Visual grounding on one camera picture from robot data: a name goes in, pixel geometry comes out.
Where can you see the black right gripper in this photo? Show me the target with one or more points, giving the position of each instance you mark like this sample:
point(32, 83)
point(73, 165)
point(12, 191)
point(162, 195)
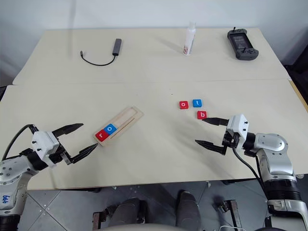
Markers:
point(229, 140)

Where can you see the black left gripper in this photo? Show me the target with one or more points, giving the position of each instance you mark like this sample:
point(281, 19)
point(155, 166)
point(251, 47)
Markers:
point(59, 155)

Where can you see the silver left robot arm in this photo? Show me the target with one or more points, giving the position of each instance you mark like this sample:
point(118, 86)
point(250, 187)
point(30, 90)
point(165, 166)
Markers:
point(9, 173)

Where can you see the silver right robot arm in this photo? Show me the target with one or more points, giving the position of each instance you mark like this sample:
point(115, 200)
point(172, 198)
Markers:
point(274, 154)

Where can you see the red letter tile b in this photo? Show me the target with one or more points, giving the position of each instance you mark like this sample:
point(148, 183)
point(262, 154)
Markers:
point(202, 114)

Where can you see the red letter tile r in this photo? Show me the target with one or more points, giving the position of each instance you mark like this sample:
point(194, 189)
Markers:
point(102, 135)

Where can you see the blue letter tile t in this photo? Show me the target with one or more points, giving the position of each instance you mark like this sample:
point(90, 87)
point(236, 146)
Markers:
point(197, 103)

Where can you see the blue letter tile o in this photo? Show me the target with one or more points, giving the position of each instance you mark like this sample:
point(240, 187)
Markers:
point(110, 129)

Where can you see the red letter tile o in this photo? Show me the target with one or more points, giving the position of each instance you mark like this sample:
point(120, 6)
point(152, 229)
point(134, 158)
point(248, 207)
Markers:
point(183, 105)

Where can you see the wooden letter tray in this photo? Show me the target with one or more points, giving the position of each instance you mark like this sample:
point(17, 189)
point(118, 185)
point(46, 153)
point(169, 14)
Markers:
point(118, 126)

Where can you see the dark rounded right leg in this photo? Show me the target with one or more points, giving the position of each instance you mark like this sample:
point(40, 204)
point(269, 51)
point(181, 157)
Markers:
point(187, 208)

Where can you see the dark rounded leg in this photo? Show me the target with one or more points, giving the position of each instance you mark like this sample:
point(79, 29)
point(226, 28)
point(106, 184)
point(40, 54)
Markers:
point(127, 213)
point(187, 208)

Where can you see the dark rounded left leg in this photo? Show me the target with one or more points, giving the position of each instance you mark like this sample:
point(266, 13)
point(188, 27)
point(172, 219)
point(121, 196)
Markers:
point(127, 213)

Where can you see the black handheld controller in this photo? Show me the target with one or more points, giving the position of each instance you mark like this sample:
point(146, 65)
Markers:
point(241, 44)

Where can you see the white spray bottle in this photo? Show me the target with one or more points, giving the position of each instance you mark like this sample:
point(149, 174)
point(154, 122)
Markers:
point(188, 39)

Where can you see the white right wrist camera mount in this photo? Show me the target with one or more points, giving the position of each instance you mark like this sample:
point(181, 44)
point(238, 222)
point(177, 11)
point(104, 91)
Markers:
point(237, 125)

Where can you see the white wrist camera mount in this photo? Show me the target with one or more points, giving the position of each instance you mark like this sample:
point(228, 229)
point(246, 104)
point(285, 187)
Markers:
point(237, 125)
point(43, 144)

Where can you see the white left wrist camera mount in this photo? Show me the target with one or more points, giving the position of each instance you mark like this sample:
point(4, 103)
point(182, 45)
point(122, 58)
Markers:
point(43, 144)

